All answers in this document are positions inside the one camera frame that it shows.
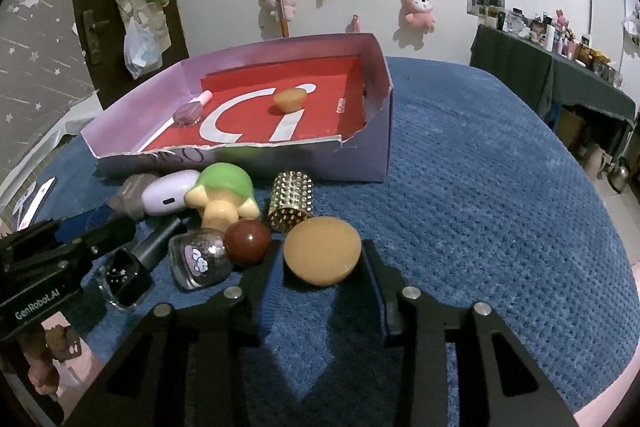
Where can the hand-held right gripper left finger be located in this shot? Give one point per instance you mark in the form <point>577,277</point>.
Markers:
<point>266,292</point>

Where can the row of bottles and toiletries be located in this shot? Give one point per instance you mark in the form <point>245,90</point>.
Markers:
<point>560,34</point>

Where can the dark cloth-covered table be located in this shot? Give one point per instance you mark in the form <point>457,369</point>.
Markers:
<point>525,67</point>

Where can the black starry nail polish bottle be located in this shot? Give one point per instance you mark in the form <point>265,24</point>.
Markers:
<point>127,284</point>

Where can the glitter nail polish bottle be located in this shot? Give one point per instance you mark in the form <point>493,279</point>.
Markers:
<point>200,259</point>

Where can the purple cardboard box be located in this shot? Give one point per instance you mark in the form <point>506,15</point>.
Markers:
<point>360,157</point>

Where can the metal kettle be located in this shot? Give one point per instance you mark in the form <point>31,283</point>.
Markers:
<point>619,177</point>

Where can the green and yellow turtle toy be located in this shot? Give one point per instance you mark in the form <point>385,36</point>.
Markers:
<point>222,192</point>

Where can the gold studded cylinder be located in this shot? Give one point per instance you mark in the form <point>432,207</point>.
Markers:
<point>291,202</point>

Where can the clear plastic bag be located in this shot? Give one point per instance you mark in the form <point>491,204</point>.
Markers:
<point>141,49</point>

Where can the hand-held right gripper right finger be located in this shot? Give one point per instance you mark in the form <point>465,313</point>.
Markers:
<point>376,289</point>

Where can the orange round disc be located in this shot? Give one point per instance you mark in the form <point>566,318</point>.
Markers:
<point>289,99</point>
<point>322,252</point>

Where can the clear pink-capped nail polish bottle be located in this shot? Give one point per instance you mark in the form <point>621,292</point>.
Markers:
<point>189,112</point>

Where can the white cabinet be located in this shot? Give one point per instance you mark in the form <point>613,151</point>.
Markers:
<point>607,7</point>

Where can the lavender earbud case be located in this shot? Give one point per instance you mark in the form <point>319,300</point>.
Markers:
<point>167,196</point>

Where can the grey star-printed curtain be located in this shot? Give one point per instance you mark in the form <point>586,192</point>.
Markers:
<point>40,72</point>

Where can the grey-brown small bottle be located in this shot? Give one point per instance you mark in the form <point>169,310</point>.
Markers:
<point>129,199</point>

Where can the pink cow plush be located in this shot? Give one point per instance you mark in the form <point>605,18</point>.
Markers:
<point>419,9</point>

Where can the red cardboard liner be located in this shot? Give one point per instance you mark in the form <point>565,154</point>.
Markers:
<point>320,112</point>

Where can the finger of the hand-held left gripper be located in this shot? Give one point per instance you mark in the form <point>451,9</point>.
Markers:
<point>77,228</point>
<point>107,239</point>

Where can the brown glossy ball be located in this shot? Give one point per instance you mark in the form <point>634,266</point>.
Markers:
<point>247,242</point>

